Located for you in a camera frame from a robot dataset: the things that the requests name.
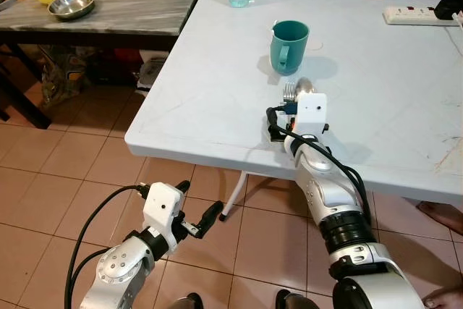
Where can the silver metal fork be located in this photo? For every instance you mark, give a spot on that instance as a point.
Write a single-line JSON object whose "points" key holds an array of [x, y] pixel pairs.
{"points": [[298, 88]]}

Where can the patterned brown bag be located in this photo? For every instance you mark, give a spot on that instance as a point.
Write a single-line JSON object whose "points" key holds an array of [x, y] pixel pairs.
{"points": [[64, 74]]}

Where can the black left robot foot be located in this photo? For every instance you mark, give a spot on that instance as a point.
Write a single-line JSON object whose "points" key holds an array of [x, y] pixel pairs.
{"points": [[187, 302]]}

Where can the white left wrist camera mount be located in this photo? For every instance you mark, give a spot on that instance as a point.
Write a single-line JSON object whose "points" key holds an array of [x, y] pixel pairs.
{"points": [[160, 208]]}

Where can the black right robot foot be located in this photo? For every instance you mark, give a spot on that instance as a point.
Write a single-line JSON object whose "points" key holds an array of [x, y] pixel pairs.
{"points": [[293, 301]]}

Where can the white plastic folding table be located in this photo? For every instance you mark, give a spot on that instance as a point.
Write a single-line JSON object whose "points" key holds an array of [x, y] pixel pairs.
{"points": [[376, 106]]}

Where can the teal plastic mug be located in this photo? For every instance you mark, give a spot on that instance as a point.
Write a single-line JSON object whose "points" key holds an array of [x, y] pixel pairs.
{"points": [[289, 46]]}

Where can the bare person foot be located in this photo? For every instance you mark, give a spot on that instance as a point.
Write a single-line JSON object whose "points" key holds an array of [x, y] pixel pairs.
{"points": [[445, 300], [445, 216]]}

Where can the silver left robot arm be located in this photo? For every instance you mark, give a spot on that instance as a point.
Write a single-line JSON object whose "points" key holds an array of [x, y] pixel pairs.
{"points": [[119, 269]]}

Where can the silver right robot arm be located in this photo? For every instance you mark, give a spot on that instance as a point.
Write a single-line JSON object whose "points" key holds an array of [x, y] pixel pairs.
{"points": [[325, 193]]}

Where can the open stainless steel bowl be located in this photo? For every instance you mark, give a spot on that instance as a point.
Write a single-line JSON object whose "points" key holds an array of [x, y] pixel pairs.
{"points": [[71, 6]]}

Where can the grey marble-top wooden table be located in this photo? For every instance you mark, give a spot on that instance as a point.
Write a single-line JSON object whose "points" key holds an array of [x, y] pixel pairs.
{"points": [[130, 5]]}

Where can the white power strip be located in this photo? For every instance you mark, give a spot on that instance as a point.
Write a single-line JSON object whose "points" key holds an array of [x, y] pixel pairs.
{"points": [[412, 16]]}

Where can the black power plug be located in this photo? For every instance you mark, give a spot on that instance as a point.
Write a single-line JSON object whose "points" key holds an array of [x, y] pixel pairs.
{"points": [[447, 9]]}

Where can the black robot foot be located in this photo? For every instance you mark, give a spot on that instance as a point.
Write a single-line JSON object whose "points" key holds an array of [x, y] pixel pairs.
{"points": [[187, 302], [293, 301]]}

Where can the white storage box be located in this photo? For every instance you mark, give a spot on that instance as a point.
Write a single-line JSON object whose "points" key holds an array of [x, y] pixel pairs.
{"points": [[153, 72]]}

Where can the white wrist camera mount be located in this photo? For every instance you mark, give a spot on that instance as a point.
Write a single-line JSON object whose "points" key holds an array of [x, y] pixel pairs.
{"points": [[312, 113], [160, 208]]}

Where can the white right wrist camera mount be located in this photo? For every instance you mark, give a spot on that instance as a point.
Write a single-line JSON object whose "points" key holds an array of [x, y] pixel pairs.
{"points": [[312, 113]]}

